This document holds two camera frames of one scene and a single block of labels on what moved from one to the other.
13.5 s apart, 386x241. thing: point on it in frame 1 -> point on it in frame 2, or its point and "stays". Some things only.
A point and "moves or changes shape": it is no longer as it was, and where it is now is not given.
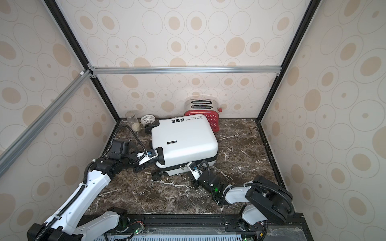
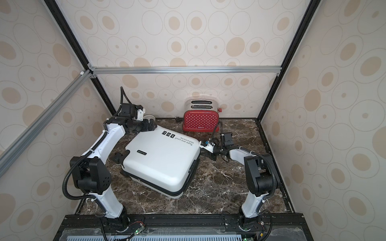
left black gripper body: [137, 160] -> [140, 126]
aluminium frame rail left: [9, 154] stays
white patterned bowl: [148, 119] stays
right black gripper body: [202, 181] -> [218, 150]
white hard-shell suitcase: [180, 141] moves or changes shape
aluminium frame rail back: [119, 71] stays
